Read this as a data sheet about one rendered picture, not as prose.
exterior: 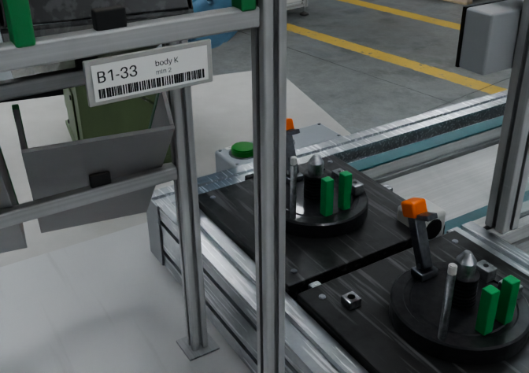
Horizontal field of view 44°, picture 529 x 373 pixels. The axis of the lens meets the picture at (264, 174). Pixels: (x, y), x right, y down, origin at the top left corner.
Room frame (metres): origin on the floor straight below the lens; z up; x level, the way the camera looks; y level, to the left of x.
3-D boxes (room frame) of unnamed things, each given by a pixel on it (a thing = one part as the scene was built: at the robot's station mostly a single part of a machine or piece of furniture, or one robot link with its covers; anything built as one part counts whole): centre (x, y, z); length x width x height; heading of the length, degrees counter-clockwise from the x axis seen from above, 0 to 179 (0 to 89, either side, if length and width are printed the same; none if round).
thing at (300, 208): (0.75, -0.07, 0.98); 0.14 x 0.14 x 0.02
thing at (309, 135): (0.98, -0.03, 0.93); 0.21 x 0.07 x 0.06; 121
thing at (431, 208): (0.72, -0.20, 0.97); 0.05 x 0.05 x 0.04; 31
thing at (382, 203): (0.75, -0.07, 0.96); 0.24 x 0.24 x 0.02; 31
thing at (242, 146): (0.94, 0.03, 0.96); 0.04 x 0.04 x 0.02
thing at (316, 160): (0.75, -0.07, 1.04); 0.02 x 0.02 x 0.03
